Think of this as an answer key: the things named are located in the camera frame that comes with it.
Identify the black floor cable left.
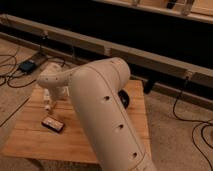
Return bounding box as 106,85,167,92
0,53,72,89

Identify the black bowl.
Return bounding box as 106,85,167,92
118,90,130,108

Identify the black rectangular box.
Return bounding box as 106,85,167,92
41,116,65,133

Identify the black floor cable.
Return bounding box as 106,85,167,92
172,77,213,169
0,53,72,89

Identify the white tube bottle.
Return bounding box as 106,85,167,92
43,89,55,111

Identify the black floor cable right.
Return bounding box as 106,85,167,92
172,77,213,169

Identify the black power adapter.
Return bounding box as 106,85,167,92
18,60,36,74

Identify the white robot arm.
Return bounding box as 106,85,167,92
37,57,157,171

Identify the long wooden rail frame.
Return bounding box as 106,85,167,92
0,14,213,107

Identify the wooden table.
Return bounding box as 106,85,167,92
0,74,152,165

